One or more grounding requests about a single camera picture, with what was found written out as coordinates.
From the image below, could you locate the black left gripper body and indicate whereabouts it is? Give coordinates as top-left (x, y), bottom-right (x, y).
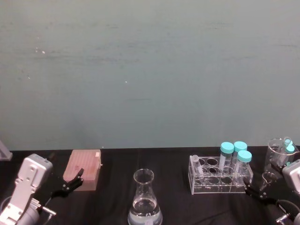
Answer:
top-left (32, 172), bottom-right (56, 210)

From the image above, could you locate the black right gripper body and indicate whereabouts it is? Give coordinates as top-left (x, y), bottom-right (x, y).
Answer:
top-left (269, 174), bottom-right (294, 207)

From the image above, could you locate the small glass funnel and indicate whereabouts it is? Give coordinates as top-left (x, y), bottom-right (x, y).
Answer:
top-left (258, 172), bottom-right (278, 195)

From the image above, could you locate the glass beaker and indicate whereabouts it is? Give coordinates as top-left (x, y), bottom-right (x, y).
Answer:
top-left (264, 137), bottom-right (299, 180)

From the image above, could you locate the pink pipette tip box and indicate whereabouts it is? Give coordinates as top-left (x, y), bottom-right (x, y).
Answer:
top-left (63, 149), bottom-right (102, 192)

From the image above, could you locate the teal capped plastic tube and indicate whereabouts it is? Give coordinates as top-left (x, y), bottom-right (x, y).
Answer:
top-left (279, 143), bottom-right (297, 167)
top-left (233, 150), bottom-right (253, 186)
top-left (219, 142), bottom-right (235, 176)
top-left (231, 141), bottom-right (248, 169)
top-left (275, 138), bottom-right (293, 165)

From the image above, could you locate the clear acrylic tube rack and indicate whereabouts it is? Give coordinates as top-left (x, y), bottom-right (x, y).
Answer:
top-left (187, 154), bottom-right (254, 195)

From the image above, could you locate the black table cloth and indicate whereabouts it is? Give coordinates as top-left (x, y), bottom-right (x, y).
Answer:
top-left (0, 145), bottom-right (300, 225)

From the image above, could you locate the uncapped clear plastic tube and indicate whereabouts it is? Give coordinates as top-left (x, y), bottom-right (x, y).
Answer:
top-left (191, 155), bottom-right (205, 186)

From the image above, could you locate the glass conical flask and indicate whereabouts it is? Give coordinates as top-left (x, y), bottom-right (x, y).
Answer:
top-left (127, 169), bottom-right (163, 225)

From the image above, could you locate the pale green wall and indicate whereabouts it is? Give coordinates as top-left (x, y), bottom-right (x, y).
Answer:
top-left (0, 0), bottom-right (300, 152)

